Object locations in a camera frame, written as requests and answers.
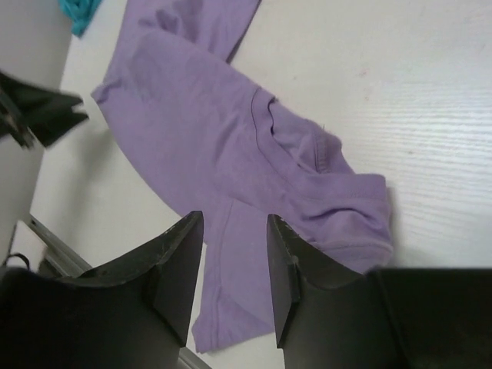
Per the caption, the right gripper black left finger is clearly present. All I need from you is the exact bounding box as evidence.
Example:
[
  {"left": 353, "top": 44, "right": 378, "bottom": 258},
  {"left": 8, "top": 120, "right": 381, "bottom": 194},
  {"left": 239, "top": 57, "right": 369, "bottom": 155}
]
[{"left": 1, "top": 211, "right": 204, "bottom": 368}]

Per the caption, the lavender t-shirt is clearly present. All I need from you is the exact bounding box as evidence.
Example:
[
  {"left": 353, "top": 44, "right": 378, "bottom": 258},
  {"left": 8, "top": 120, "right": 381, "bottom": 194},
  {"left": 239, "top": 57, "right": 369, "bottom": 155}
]
[{"left": 92, "top": 1, "right": 393, "bottom": 353}]

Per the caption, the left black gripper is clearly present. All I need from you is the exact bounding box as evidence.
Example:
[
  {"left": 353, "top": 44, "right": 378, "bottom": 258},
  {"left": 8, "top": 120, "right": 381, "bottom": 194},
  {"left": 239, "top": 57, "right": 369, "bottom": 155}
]
[{"left": 1, "top": 73, "right": 88, "bottom": 148}]

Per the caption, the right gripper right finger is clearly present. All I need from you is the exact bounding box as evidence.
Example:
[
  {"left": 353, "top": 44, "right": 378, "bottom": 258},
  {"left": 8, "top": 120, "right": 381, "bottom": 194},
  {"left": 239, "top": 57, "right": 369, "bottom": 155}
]
[{"left": 267, "top": 214, "right": 491, "bottom": 368}]

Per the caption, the teal t-shirt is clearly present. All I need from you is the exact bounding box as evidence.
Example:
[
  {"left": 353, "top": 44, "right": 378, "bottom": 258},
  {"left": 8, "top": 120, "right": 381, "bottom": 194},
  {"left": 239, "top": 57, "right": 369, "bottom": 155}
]
[{"left": 58, "top": 0, "right": 101, "bottom": 38}]

